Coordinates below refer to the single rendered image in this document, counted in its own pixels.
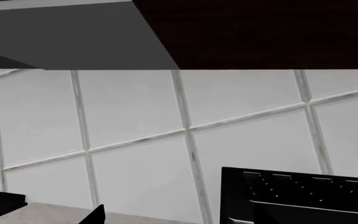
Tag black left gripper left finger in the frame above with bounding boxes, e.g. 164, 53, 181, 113
78, 203, 106, 224

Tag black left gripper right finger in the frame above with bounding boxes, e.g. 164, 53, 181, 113
252, 205, 276, 224

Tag black vented countertop appliance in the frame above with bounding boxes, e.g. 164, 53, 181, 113
219, 166, 358, 224

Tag grey range hood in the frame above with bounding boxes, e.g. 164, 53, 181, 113
0, 2, 180, 71

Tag dark wood wall cabinet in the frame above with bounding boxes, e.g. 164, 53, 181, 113
131, 0, 358, 70

